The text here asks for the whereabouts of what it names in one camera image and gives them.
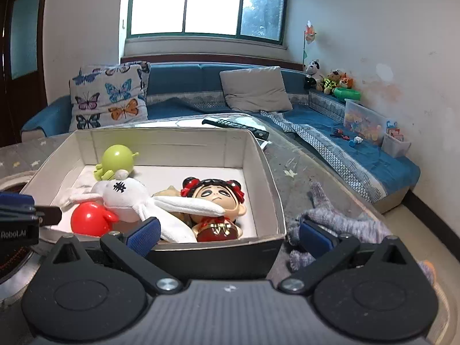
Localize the red round toy figure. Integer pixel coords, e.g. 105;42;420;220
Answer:
70;202;119;237

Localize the black cardboard shoe box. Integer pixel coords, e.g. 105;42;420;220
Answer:
23;128;285;279

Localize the purple knitted cloth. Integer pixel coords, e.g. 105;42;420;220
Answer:
286;181;438;284

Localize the white plush rabbit toy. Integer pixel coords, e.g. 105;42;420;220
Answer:
58;169;225;244

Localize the dark wooden door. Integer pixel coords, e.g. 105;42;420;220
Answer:
1;0;47;146

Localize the green round toy figure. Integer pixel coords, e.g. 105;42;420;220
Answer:
93;144;139;181

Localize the small clear plastic box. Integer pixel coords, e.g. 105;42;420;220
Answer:
381;134;412;158

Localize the butterfly print pillow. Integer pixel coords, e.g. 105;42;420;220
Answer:
69;62;150;132

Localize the clear plastic toy bin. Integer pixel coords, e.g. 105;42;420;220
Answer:
343;99;388;146

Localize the red-haired doll figure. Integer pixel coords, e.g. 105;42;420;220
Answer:
180;177;246;242

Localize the black remote control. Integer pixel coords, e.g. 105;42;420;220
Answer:
202;118;270;141

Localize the green plastic bowl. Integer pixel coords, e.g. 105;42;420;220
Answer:
333;87;361;101

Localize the blue sofa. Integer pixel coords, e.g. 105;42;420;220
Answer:
21;63;420;212

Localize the brown bear plush toy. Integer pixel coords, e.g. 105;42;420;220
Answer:
322;69;344;94

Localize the grey cushion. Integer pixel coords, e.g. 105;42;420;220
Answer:
219;66;292;112

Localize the panda plush toy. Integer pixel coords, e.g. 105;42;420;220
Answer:
304;59;323;92

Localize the green framed window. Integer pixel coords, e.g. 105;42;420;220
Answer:
128;0;287;45

